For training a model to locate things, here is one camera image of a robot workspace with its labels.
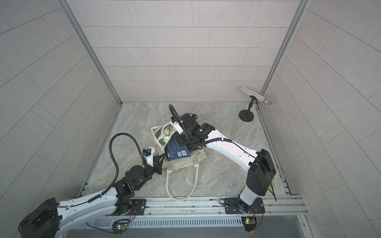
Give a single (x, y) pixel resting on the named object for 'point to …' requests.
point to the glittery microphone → (261, 98)
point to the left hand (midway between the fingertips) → (168, 154)
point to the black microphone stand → (246, 115)
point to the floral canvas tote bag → (162, 133)
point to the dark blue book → (174, 150)
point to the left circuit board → (120, 226)
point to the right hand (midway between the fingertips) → (178, 137)
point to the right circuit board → (250, 223)
